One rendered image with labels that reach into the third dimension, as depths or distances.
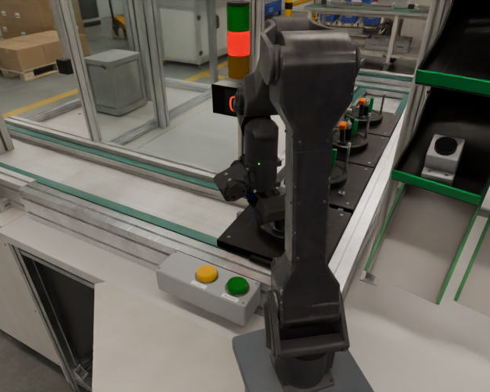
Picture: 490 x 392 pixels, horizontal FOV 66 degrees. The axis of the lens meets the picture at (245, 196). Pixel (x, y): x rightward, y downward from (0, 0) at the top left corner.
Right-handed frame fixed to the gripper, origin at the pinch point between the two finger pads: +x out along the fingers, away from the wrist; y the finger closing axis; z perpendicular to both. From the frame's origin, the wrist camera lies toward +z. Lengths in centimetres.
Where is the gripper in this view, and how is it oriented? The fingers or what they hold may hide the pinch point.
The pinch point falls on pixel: (260, 209)
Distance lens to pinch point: 72.1
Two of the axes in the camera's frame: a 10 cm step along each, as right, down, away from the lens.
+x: 0.1, 8.3, 5.5
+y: 3.3, 5.2, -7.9
